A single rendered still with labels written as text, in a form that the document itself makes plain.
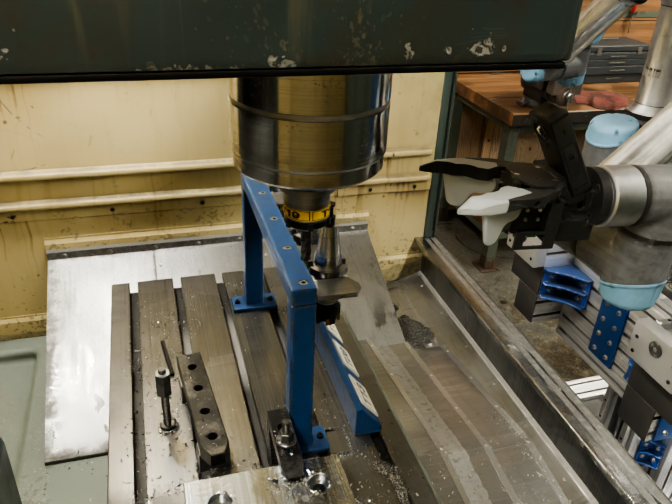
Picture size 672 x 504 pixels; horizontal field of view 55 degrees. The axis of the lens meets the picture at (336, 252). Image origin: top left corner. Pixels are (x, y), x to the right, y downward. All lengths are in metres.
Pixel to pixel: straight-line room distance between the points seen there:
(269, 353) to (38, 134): 0.79
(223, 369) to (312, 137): 0.80
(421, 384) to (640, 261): 0.79
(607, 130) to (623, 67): 2.24
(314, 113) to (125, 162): 1.19
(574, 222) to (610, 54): 3.10
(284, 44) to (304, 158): 0.12
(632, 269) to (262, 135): 0.52
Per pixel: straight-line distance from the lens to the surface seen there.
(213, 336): 1.40
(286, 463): 0.99
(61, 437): 1.60
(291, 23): 0.50
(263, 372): 1.30
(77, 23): 0.49
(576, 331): 1.85
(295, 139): 0.58
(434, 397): 1.52
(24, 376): 1.91
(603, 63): 3.88
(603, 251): 0.92
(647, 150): 1.02
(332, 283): 0.97
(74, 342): 1.71
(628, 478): 1.39
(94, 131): 1.71
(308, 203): 0.67
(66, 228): 1.82
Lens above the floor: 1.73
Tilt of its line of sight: 29 degrees down
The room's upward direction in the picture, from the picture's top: 3 degrees clockwise
